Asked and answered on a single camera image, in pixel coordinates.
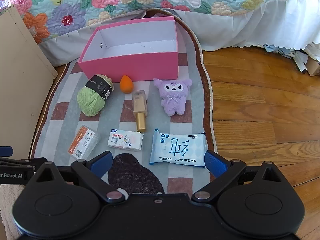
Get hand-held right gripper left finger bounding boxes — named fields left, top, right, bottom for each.
left=25, top=151, right=129, bottom=204

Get pink cardboard box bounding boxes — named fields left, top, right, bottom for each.
left=77, top=16, right=179, bottom=82

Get white fluffy mat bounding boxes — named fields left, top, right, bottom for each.
left=0, top=184, right=25, bottom=240

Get beige foundation bottle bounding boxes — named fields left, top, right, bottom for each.
left=132, top=90, right=148, bottom=133

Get beige cabinet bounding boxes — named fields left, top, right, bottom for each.
left=0, top=4, right=58, bottom=160

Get clear cotton swab box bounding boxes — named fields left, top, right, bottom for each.
left=67, top=125, right=100, bottom=161

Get green yarn ball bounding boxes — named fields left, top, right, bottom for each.
left=77, top=74, right=115, bottom=117

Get checkered rug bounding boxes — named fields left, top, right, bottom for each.
left=29, top=8, right=218, bottom=195

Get purple plush toy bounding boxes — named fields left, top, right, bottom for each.
left=153, top=78, right=193, bottom=117

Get papers under bed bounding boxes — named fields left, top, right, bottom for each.
left=262, top=42, right=310, bottom=74

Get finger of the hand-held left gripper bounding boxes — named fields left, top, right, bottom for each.
left=0, top=146, right=48, bottom=168

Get orange makeup sponge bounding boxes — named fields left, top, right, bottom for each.
left=120, top=75, right=134, bottom=94

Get blue wet wipes pack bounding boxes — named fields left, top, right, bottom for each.
left=149, top=129, right=208, bottom=168

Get small white packet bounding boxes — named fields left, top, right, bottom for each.
left=107, top=129, right=144, bottom=152

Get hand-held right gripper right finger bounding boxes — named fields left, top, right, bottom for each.
left=191, top=150, right=293, bottom=203

